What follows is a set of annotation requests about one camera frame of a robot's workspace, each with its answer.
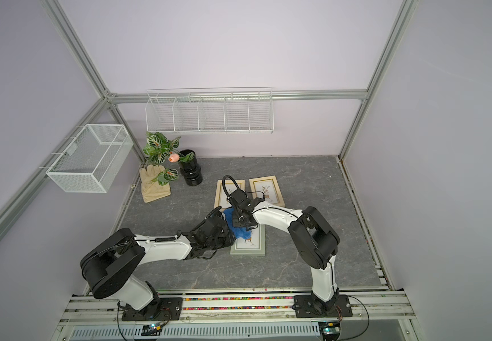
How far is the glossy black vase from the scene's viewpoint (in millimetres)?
1002

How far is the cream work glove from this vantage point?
3.51ft

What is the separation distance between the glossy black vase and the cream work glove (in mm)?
122
